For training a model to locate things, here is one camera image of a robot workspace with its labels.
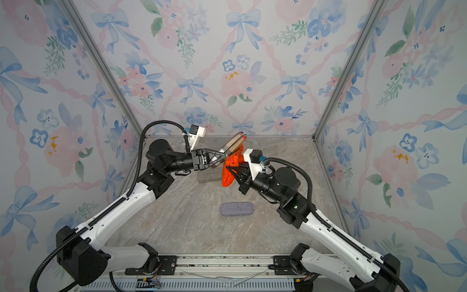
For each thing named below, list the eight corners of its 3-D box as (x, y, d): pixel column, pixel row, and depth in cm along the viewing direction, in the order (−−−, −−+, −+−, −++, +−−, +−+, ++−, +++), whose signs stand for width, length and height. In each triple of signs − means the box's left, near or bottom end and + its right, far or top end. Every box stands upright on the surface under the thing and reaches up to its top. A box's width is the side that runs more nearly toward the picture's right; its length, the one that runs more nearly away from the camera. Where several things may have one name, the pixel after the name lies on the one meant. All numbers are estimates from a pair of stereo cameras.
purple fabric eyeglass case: (220, 216, 89) (220, 213, 86) (221, 205, 93) (220, 202, 90) (253, 216, 89) (254, 213, 86) (252, 205, 93) (253, 202, 90)
